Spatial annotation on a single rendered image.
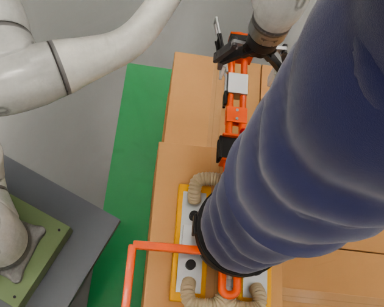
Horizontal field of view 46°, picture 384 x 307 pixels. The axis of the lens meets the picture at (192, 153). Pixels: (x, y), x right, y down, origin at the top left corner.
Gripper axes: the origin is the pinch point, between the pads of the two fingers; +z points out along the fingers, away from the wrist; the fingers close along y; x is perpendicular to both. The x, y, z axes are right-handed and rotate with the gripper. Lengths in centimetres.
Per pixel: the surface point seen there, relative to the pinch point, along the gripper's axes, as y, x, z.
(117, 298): -30, -56, 121
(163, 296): -14, -58, 27
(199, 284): -5, -54, 24
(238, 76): 0.5, 7.2, 12.3
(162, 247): -17, -46, 13
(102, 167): -48, 8, 122
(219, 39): -6.3, 18.9, 11.5
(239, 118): 1.4, -6.8, 12.4
